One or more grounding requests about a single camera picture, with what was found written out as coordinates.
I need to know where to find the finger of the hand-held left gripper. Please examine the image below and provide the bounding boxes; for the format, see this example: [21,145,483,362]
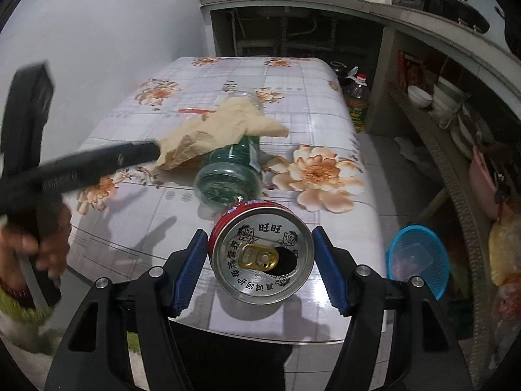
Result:
[2,62,55,176]
[41,142,161,196]

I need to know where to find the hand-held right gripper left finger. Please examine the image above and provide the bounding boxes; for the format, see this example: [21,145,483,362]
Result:
[44,229,208,391]

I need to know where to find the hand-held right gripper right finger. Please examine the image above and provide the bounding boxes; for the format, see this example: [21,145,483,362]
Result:
[311,226,473,391]

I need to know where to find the red drink can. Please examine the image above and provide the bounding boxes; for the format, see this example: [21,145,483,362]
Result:
[209,199,316,305]

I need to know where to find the blue mesh wastebasket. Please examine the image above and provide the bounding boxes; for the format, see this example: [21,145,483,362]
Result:
[387,225,450,300]

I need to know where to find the brown paper bag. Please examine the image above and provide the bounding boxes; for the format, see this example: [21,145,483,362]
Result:
[155,97,289,170]

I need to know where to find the person's left hand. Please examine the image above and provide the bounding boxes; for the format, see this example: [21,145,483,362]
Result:
[0,204,72,282]

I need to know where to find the floral tablecloth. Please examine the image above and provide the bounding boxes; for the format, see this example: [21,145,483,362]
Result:
[65,56,389,345]

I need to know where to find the clear plastic bottle green label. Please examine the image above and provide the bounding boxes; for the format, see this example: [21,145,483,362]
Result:
[194,91,265,212]

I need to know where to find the woven rattan shelf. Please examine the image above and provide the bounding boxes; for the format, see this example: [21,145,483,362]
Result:
[388,83,497,375]

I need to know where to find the yellow cooking oil bottle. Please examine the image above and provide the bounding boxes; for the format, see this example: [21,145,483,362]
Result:
[346,74,371,133]

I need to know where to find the yellow plastic bag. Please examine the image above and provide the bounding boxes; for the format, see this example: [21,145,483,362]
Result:
[488,216,521,288]

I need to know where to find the pink plastic basin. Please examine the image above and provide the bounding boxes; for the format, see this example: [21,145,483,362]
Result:
[468,144,503,218]

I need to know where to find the white bowl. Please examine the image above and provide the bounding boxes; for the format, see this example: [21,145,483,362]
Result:
[408,85,433,109]

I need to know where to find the stack of white bowls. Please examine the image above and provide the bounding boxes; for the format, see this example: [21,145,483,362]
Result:
[432,77,465,111]

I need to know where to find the red printed box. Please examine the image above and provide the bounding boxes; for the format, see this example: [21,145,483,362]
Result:
[397,51,424,90]

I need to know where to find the concrete kitchen counter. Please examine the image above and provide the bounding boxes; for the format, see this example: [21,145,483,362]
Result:
[199,0,521,102]

